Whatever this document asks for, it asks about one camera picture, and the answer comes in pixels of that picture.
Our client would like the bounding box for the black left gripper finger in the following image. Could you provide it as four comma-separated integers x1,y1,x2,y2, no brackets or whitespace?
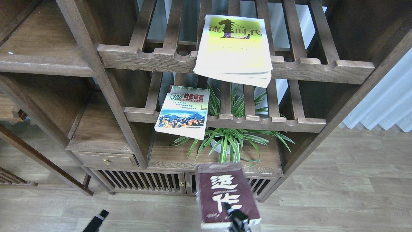
83,210,109,232

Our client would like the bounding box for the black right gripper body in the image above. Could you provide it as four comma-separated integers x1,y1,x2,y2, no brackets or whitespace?
229,219,251,232

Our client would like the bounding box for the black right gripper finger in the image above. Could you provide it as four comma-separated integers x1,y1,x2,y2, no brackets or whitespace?
226,207,248,223

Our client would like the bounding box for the maroon hardcover book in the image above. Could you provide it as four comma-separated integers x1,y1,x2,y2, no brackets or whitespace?
195,163,261,231

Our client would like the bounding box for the right slatted cabinet door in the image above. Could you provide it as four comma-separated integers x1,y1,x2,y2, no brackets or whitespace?
179,173,279,200

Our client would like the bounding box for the slatted cabinet door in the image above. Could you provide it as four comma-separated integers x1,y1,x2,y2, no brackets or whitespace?
94,170,186,195
179,173,279,200

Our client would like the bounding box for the left slatted cabinet door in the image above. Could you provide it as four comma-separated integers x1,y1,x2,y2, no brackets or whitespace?
94,170,186,195

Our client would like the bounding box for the wooden drawer with brass knob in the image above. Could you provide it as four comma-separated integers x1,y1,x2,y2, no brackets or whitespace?
73,151,138,167

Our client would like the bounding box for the white plant pot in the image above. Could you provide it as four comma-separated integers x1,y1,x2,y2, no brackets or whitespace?
209,137,240,155

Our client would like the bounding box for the green spider plant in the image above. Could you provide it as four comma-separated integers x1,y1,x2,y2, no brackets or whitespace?
171,84,295,167

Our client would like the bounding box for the colorful illustrated paperback book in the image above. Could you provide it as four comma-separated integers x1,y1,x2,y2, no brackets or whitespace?
154,85,210,140

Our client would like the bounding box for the dark wooden bookshelf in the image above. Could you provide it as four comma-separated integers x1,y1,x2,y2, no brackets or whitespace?
1,0,411,202

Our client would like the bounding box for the yellow green cover book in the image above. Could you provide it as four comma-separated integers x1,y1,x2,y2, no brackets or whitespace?
194,14,273,88

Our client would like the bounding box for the white pleated curtain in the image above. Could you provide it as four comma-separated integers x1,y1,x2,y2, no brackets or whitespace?
340,49,412,132

